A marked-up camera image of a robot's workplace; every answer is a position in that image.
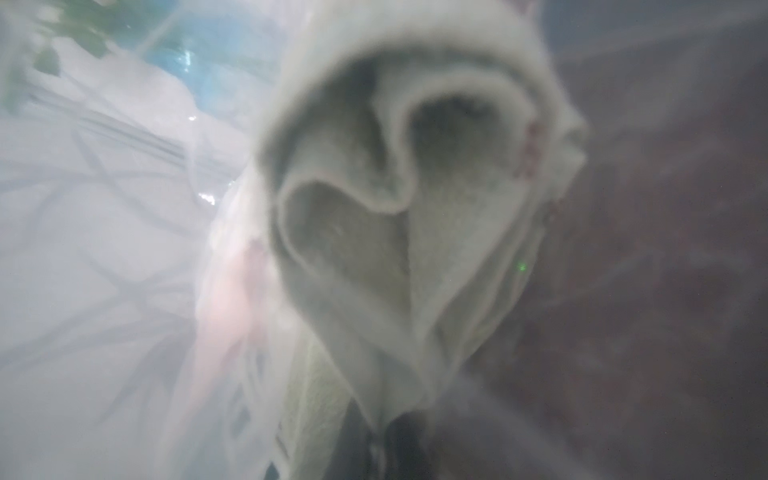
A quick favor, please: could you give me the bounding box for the pink fluffy towel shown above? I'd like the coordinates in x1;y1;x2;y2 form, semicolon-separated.
188;240;267;407

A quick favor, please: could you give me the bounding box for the blue glass vase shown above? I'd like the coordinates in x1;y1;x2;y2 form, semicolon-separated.
114;1;286;123

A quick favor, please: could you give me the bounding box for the artificial flower bouquet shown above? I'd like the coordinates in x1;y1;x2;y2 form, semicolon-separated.
1;1;120;114

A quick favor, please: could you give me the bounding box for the clear plastic vacuum bag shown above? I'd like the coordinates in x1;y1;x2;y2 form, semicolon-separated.
1;1;767;479

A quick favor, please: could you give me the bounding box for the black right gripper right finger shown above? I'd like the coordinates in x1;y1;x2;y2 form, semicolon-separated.
380;411;436;480

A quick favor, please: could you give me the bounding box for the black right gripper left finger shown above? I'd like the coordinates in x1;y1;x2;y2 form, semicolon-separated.
323;401;378;480

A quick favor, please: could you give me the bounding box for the cream towel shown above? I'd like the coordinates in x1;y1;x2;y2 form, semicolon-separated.
256;1;585;479

